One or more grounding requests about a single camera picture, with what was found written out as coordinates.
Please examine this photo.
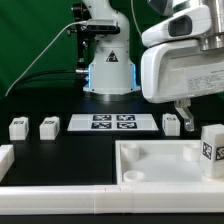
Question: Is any white left fence block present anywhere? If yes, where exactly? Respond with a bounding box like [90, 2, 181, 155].
[0, 145, 15, 182]

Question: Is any grey cable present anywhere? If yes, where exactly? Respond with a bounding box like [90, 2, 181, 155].
[130, 0, 145, 41]
[4, 21, 88, 98]

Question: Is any white front fence rail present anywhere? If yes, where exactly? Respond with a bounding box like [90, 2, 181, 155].
[0, 183, 224, 215]

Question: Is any grey cable left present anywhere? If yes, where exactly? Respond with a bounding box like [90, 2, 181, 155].
[4, 21, 88, 98]

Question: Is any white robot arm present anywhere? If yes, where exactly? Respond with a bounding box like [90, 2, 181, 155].
[82, 0, 224, 131]

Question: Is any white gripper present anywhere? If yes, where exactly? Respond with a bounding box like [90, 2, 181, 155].
[141, 39, 224, 132]

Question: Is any grey cable right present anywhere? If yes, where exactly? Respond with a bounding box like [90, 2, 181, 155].
[130, 0, 145, 41]

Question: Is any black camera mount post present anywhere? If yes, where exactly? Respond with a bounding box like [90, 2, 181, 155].
[67, 3, 90, 77]

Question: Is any black cable left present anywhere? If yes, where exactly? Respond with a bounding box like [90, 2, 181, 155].
[13, 69, 90, 90]

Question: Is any white marker tag board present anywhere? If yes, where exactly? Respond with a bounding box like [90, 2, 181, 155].
[68, 114, 158, 131]

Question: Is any white square tabletop tray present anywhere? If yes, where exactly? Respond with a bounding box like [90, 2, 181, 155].
[115, 140, 224, 186]

